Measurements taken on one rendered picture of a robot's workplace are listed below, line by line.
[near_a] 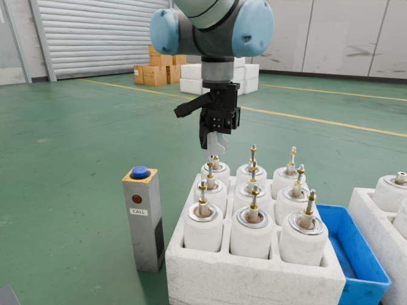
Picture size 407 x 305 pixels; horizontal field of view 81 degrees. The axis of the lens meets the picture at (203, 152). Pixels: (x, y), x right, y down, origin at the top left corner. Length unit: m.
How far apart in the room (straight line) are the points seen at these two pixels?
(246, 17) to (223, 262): 0.48
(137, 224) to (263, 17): 0.56
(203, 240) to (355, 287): 0.38
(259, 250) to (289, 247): 0.07
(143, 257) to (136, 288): 0.08
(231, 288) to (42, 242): 0.67
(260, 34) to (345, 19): 5.23
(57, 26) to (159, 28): 5.05
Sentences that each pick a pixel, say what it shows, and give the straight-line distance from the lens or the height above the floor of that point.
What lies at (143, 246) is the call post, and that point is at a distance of 0.75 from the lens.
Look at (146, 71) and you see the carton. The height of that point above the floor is 0.23.
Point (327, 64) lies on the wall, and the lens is 5.62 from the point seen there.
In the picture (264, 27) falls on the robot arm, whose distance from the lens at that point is 0.39.
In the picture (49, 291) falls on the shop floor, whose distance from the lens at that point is 0.87.
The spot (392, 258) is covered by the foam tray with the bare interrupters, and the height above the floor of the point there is 0.13.
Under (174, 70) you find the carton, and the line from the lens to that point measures 4.34.
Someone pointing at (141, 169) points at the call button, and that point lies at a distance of 0.63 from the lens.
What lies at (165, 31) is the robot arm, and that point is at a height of 0.64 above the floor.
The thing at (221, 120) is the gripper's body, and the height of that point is 0.46.
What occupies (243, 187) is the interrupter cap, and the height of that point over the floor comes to 0.25.
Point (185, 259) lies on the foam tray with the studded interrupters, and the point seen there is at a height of 0.17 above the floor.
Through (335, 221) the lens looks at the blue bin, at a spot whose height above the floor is 0.06.
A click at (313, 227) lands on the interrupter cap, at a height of 0.25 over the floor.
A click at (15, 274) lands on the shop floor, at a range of 0.97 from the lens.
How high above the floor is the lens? 0.62
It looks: 24 degrees down
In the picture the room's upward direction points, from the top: straight up
